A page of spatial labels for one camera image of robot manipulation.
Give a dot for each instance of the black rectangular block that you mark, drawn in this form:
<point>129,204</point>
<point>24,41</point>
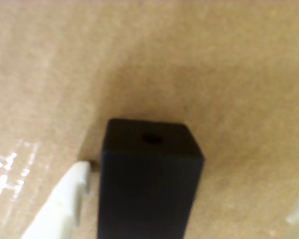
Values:
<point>149,186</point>

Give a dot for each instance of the brown cardboard sheet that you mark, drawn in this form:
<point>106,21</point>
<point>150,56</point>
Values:
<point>189,62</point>

